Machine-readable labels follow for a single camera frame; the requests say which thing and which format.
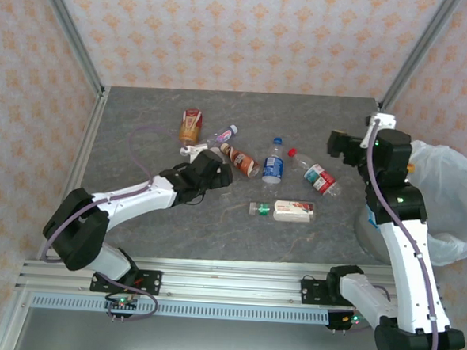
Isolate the clear red-cap bottle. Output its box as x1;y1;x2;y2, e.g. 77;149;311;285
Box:
285;146;345;198

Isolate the small clear purple-cap bottle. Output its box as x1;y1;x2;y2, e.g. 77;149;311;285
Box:
201;122;240;149

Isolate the clear blue-label water bottle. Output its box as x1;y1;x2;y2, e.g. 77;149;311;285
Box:
259;135;288;198

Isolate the orange bottle with red label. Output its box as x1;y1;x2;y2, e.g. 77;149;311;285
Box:
178;107;205;147

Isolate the clear green-cap bottle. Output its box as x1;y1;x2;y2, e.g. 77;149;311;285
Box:
249;197;319;226

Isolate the translucent white bin bag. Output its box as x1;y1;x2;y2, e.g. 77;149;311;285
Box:
400;139;467;269

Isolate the grey round bin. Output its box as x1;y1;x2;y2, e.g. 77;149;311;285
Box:
351;205;395;265

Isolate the brown chocolate drink bottle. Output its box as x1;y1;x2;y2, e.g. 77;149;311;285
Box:
218;142;262;181

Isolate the small circuit board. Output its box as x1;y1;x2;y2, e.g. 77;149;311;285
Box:
104;293;139;314
326;311;363;334

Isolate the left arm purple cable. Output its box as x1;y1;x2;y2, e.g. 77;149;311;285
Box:
36;119;190;327

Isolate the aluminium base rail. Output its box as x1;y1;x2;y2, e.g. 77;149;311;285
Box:
14;247;446;315

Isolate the aluminium frame post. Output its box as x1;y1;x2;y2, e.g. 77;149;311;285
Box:
26;0;112;99
378;0;463;116

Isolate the aluminium table side rail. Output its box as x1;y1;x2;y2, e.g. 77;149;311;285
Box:
36;82;113;265

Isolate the slotted grey cable duct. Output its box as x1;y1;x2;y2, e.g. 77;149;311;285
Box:
28;291;353;329

